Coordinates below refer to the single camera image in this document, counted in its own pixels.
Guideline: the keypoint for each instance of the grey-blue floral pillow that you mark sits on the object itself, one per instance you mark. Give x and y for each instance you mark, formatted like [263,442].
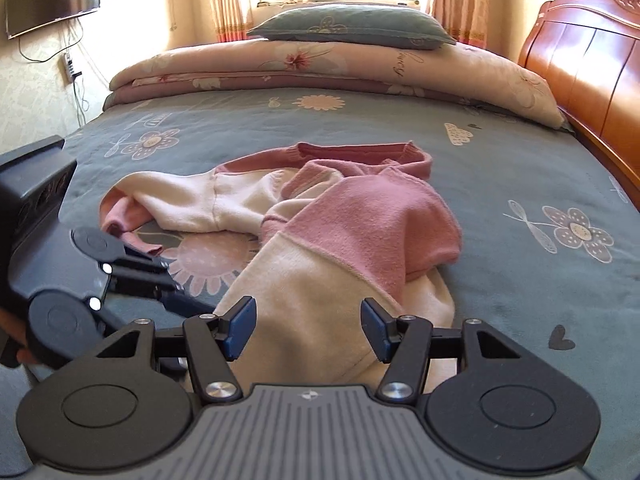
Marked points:
[350,25]

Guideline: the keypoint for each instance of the pink and cream knit sweater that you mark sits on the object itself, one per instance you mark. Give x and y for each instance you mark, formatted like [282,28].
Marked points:
[350,230]

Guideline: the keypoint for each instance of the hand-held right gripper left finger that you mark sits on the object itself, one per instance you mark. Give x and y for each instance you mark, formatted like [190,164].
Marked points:
[241,327]

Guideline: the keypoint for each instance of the wooden headboard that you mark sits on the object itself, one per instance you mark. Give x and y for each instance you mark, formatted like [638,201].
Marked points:
[590,70]

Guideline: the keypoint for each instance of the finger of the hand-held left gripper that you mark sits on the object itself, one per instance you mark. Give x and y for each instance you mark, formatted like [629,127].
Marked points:
[140,262]
[192,305]

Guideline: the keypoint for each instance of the folded floral quilt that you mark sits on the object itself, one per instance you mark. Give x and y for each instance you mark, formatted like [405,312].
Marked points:
[350,67]

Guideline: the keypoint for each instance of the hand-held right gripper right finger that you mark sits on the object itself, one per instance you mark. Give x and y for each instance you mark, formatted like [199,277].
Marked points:
[377,330]

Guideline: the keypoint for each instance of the wall power strip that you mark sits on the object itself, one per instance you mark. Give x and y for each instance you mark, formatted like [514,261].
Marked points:
[71,66]

